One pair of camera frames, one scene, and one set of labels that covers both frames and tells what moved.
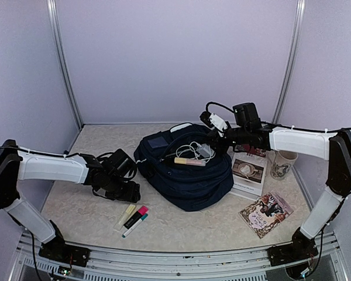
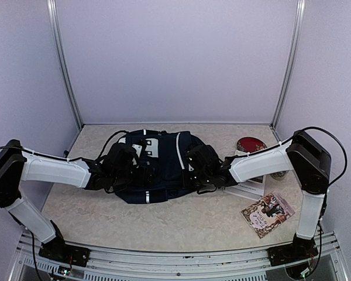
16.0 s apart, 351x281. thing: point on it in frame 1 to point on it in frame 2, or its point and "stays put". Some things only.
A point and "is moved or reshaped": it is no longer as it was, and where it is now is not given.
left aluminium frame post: (51, 8) stays put
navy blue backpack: (182, 165) is moved or reshaped
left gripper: (130, 195) to (141, 180)
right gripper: (216, 140) to (200, 185)
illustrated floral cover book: (265, 213) stays put
